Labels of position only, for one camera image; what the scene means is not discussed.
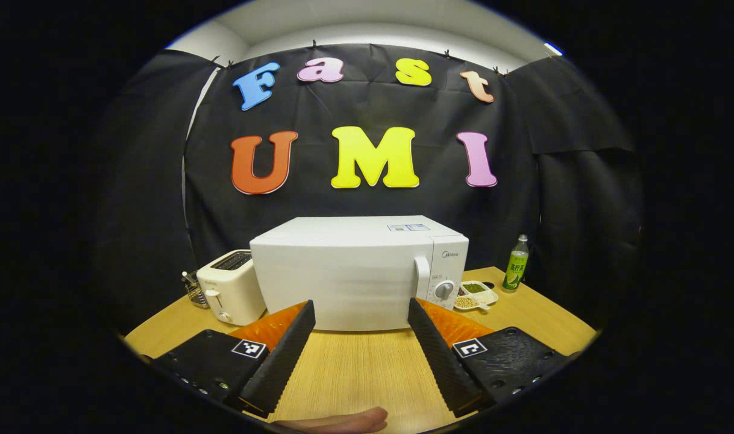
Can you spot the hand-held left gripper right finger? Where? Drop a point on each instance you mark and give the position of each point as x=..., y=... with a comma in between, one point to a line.
x=439, y=361

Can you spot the green drink bottle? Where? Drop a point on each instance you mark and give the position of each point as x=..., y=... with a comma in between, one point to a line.
x=516, y=268

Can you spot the white divided snack dish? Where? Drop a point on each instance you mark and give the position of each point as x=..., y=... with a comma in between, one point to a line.
x=476, y=294

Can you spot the white toaster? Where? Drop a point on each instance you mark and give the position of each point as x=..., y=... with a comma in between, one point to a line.
x=234, y=295

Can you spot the white microwave oven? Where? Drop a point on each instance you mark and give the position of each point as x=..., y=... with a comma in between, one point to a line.
x=343, y=277

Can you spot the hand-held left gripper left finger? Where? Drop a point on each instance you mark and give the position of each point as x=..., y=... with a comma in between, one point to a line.
x=282, y=361

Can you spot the black backdrop cloth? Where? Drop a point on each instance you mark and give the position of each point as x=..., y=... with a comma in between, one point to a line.
x=373, y=211

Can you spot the small ceiling light panel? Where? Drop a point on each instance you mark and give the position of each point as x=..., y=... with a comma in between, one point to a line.
x=554, y=49

